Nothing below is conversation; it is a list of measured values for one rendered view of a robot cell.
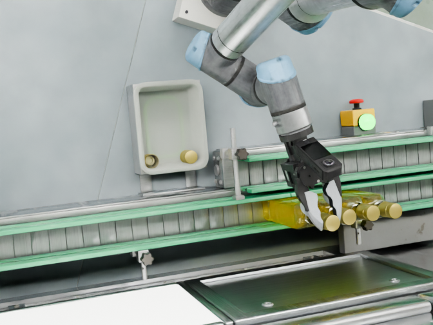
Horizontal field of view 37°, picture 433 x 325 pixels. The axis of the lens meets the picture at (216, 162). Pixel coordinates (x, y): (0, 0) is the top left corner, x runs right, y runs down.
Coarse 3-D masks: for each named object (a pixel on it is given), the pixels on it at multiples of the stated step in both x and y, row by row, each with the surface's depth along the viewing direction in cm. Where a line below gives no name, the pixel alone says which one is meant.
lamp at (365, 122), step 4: (360, 116) 177; (364, 116) 175; (368, 116) 175; (372, 116) 176; (360, 120) 176; (364, 120) 175; (368, 120) 175; (372, 120) 175; (360, 124) 176; (364, 124) 175; (368, 124) 175; (372, 124) 175; (360, 128) 177; (364, 128) 176; (368, 128) 175
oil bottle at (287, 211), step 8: (272, 200) 157; (280, 200) 155; (288, 200) 153; (296, 200) 152; (264, 208) 162; (272, 208) 157; (280, 208) 152; (288, 208) 148; (296, 208) 144; (264, 216) 162; (272, 216) 157; (280, 216) 153; (288, 216) 148; (296, 216) 144; (304, 216) 143; (288, 224) 149; (296, 224) 145; (304, 224) 144; (312, 224) 144
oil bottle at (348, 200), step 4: (344, 196) 151; (348, 196) 150; (352, 196) 150; (356, 196) 150; (344, 200) 148; (348, 200) 148; (352, 200) 148; (356, 200) 148; (360, 200) 148; (344, 204) 148; (348, 204) 147; (352, 204) 147; (348, 208) 147; (356, 220) 149
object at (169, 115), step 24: (144, 96) 164; (168, 96) 166; (192, 96) 165; (144, 120) 164; (168, 120) 166; (192, 120) 167; (144, 144) 164; (168, 144) 166; (192, 144) 168; (144, 168) 157; (168, 168) 159; (192, 168) 161
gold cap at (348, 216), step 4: (344, 208) 141; (344, 212) 139; (348, 212) 139; (352, 212) 139; (344, 216) 139; (348, 216) 139; (352, 216) 139; (340, 220) 140; (344, 220) 139; (348, 220) 139; (352, 220) 139; (348, 224) 139
